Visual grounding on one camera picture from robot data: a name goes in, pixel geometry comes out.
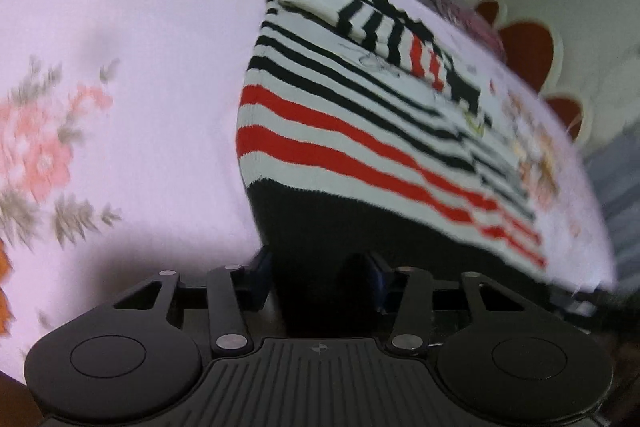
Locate striped knit sweater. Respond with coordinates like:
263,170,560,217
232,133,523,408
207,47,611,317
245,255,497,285
235,0,549,339

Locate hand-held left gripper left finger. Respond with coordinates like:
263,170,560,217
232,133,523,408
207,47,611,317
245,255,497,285
112,249,274,356

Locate pink floral bed sheet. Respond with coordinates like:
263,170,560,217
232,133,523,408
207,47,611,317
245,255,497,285
0,0,617,384

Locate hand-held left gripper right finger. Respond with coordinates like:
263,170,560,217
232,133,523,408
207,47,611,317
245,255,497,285
367,253,527,354

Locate folded pink blankets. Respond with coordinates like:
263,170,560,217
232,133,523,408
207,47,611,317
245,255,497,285
419,0,507,58

